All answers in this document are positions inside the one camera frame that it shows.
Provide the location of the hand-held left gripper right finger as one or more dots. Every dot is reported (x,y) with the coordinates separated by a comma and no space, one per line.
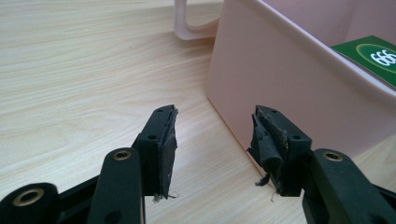
(292,155)

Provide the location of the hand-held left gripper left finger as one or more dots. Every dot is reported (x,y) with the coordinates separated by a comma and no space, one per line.
(155,149)

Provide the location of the pink plastic storage bin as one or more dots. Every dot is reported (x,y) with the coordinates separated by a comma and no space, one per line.
(267,62)

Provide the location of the green box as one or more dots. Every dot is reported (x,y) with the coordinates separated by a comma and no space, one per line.
(369,56)

